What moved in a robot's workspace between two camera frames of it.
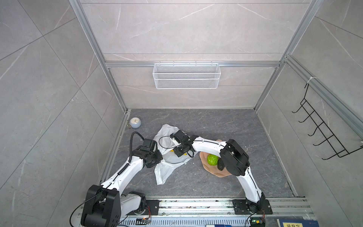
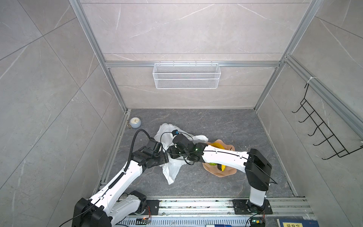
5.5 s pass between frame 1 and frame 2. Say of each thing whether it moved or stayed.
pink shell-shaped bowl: stayed
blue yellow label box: stayed
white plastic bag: moved
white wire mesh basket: stayed
